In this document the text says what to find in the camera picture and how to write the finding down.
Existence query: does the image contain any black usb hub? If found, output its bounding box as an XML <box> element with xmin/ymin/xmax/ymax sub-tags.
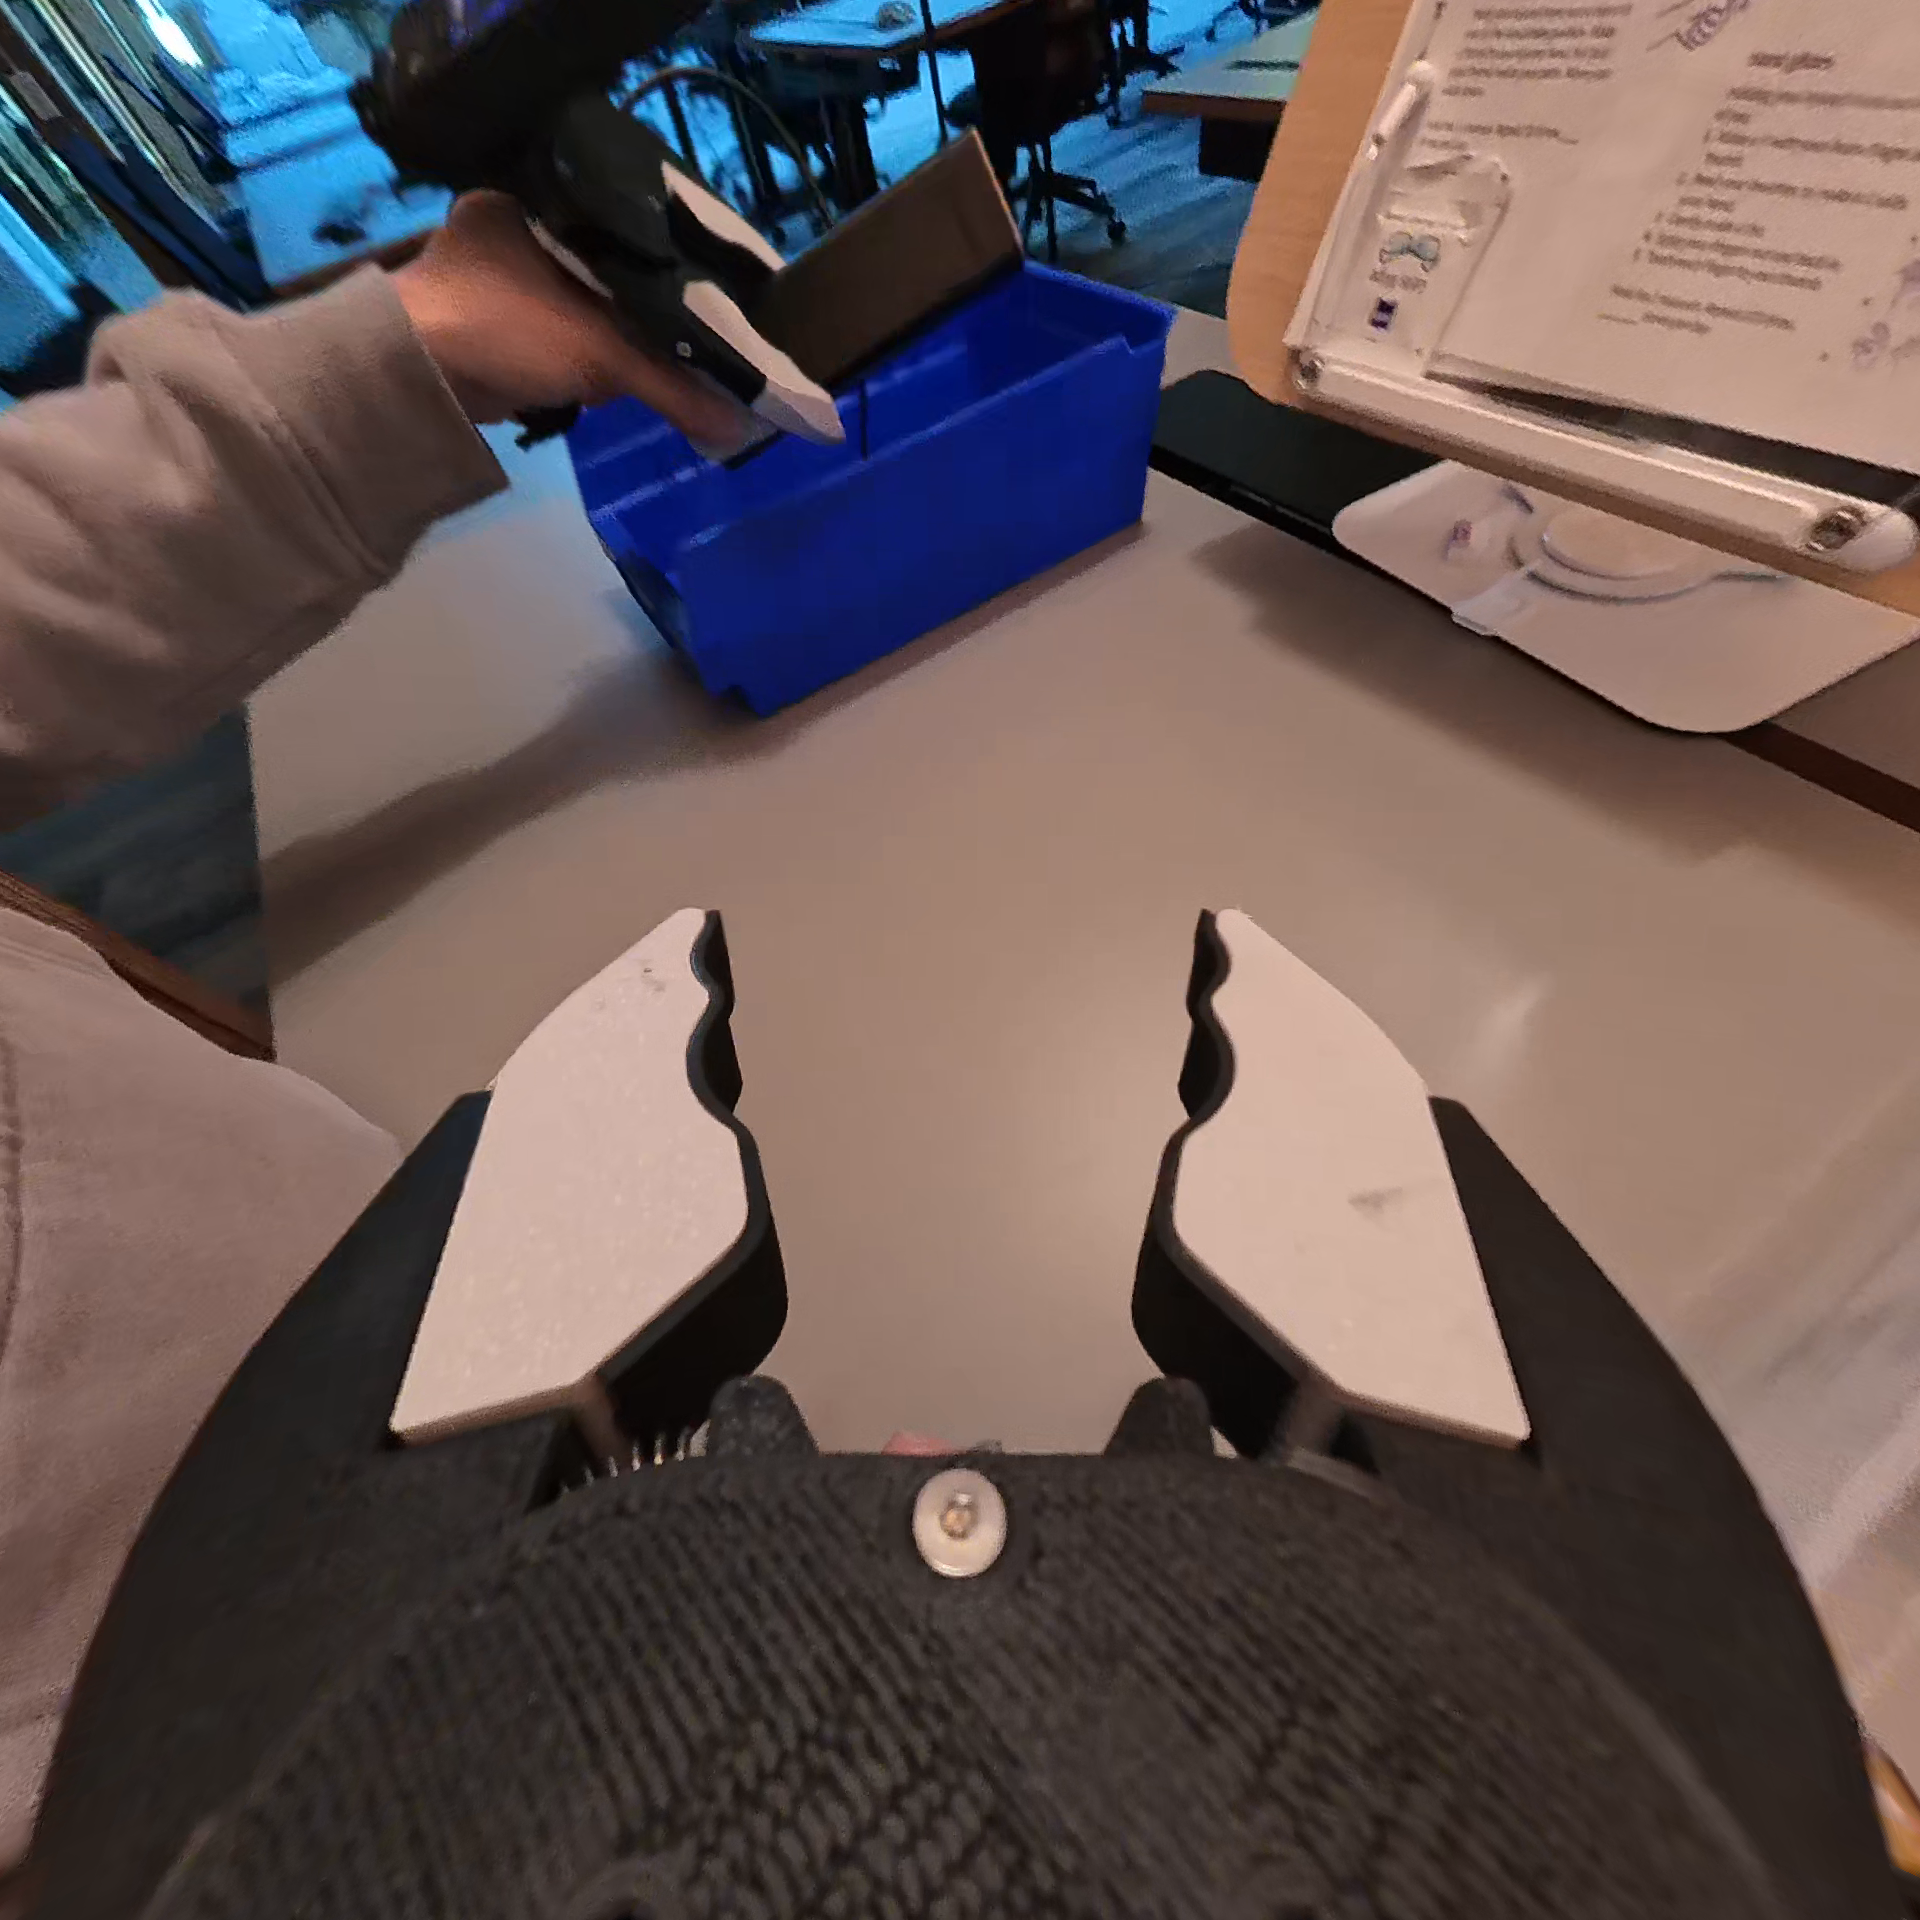
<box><xmin>743</xmin><ymin>125</ymin><xmax>1032</xmax><ymax>392</ymax></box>

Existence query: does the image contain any black office chair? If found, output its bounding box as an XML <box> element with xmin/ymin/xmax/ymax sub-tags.
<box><xmin>957</xmin><ymin>0</ymin><xmax>1132</xmax><ymax>246</ymax></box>

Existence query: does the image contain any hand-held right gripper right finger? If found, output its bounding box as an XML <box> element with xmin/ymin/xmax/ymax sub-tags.
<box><xmin>1132</xmin><ymin>910</ymin><xmax>1531</xmax><ymax>1459</ymax></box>

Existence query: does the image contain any person's torso in sweatshirt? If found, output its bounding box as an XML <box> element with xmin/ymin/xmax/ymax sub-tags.
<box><xmin>0</xmin><ymin>899</ymin><xmax>407</xmax><ymax>1844</ymax></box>

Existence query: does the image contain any blue plastic bin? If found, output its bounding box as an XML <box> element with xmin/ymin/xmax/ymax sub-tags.
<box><xmin>569</xmin><ymin>262</ymin><xmax>1179</xmax><ymax>715</ymax></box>

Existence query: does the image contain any person's left forearm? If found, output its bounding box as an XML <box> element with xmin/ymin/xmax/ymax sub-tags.
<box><xmin>0</xmin><ymin>266</ymin><xmax>512</xmax><ymax>825</ymax></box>

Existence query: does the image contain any printed instruction sheet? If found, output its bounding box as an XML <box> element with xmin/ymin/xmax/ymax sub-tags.
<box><xmin>1423</xmin><ymin>0</ymin><xmax>1920</xmax><ymax>474</ymax></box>

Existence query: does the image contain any person's left hand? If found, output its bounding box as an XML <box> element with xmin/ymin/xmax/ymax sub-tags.
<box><xmin>391</xmin><ymin>195</ymin><xmax>769</xmax><ymax>460</ymax></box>

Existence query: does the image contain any white document stand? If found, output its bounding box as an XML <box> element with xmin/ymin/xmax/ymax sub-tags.
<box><xmin>1231</xmin><ymin>0</ymin><xmax>1920</xmax><ymax>740</ymax></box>

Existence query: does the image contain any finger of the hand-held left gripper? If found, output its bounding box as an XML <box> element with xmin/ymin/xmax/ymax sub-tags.
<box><xmin>679</xmin><ymin>272</ymin><xmax>846</xmax><ymax>455</ymax></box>
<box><xmin>658</xmin><ymin>154</ymin><xmax>790</xmax><ymax>298</ymax></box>

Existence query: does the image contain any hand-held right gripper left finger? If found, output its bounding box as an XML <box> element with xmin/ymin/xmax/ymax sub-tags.
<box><xmin>385</xmin><ymin>910</ymin><xmax>790</xmax><ymax>1447</ymax></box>

